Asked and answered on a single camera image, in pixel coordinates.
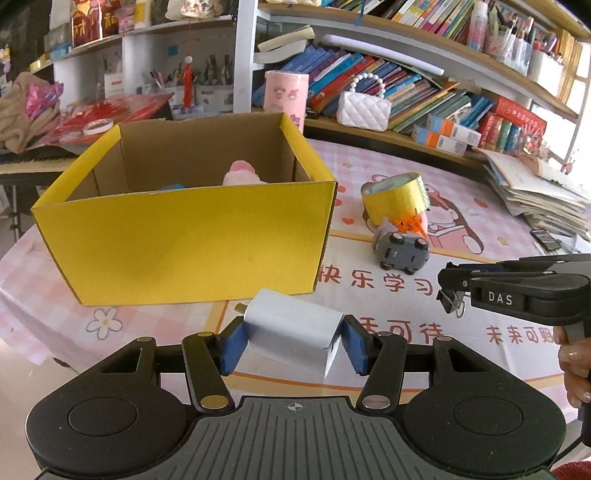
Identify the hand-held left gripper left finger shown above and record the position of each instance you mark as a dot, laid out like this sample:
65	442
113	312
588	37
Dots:
231	348

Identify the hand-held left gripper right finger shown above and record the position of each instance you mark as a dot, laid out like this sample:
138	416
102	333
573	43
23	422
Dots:
356	346

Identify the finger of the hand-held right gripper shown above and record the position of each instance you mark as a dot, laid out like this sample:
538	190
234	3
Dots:
485	266
455	281

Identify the black binder clip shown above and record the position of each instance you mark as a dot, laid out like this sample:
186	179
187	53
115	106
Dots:
450	302

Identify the grey toy car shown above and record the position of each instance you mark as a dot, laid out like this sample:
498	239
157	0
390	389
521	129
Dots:
401	249

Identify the white charger adapter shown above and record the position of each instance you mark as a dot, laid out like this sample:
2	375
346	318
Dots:
291	327

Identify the orange plastic toy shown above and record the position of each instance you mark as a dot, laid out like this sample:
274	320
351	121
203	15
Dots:
411	224

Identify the yellow tape roll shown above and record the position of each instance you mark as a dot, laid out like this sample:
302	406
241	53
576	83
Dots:
392	201

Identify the yellow cardboard box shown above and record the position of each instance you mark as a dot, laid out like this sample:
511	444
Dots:
184	249

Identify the blue plastic bag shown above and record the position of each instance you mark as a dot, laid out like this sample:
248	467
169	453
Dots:
171	187

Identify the pink plush toy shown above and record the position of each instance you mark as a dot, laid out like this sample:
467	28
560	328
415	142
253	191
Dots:
242	173

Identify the person's right hand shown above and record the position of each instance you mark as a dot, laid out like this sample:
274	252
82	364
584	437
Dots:
577	369

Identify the small black smartphone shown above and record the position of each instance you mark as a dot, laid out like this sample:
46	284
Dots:
548	240

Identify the stack of paper workbooks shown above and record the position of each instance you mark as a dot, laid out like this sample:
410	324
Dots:
531	189

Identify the glitter flower decoration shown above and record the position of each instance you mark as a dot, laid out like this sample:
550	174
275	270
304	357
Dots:
535	147

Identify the orange blue white carton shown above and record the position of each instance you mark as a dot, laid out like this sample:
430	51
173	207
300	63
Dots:
455	130
438	141

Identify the red thick dictionary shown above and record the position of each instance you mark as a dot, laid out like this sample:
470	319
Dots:
512	122

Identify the white pen organizer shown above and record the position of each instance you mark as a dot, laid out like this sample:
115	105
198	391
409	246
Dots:
545	74

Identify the stack of yellow books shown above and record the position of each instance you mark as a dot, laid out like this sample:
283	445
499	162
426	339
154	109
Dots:
575	69

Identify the white light bar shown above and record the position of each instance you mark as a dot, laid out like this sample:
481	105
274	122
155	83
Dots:
383	53

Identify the clear pastel bottle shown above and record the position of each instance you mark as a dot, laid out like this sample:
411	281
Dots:
477	27

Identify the pink cartoon cylinder container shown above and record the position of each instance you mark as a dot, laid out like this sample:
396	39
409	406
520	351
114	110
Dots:
285	99

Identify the white desk pen holders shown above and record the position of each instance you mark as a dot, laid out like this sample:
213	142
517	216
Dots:
212	99

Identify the white tape roll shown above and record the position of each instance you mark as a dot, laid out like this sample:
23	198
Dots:
97	127

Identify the red paper sheets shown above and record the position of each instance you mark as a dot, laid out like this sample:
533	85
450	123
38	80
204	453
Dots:
129	108

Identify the black keyboard stand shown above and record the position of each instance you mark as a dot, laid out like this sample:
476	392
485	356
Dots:
14	203

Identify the row of colourful thin books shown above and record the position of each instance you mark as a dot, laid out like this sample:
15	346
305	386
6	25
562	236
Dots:
415	14

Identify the black electronic keyboard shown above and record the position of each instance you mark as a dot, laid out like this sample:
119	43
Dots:
32	161

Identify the white red-label shelf box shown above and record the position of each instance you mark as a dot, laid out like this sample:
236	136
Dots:
113	85

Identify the thick lying book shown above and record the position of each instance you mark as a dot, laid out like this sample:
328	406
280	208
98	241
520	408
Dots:
284	46

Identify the white wooden bookshelf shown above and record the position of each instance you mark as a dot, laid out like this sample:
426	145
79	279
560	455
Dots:
244	55

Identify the white corner shelf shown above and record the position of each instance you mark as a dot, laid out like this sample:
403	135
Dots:
131	60

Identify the pink foil wrapping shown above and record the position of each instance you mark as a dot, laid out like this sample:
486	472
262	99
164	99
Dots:
44	99

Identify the beige plush blanket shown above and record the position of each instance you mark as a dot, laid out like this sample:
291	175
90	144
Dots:
14	124

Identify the red figure paper lantern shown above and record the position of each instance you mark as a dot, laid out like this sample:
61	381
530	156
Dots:
92	25

